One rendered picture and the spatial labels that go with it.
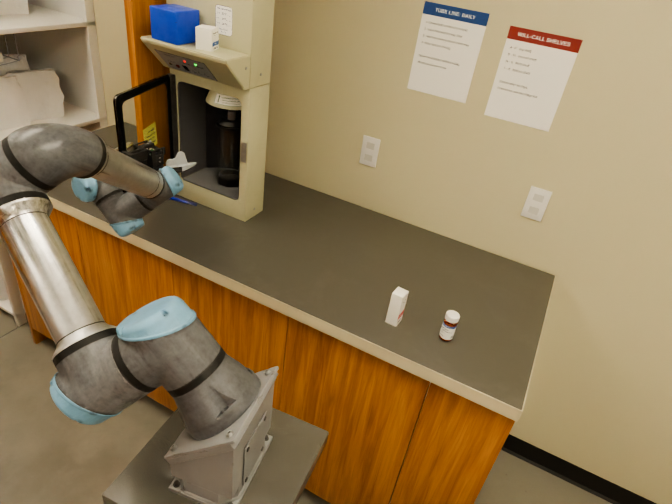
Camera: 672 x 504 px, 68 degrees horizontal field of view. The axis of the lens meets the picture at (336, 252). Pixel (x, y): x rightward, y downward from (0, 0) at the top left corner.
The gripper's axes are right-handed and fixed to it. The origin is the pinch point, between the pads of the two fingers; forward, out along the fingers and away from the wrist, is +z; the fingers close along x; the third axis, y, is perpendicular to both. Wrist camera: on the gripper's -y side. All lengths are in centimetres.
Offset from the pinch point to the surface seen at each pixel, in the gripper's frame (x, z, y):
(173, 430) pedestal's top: -54, -61, -26
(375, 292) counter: -69, 9, -26
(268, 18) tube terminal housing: -14, 25, 41
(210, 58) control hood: -8.4, 5.5, 30.8
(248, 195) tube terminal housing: -13.8, 18.7, -15.3
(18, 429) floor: 50, -44, -120
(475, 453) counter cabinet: -112, -9, -50
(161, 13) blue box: 9.6, 6.1, 39.3
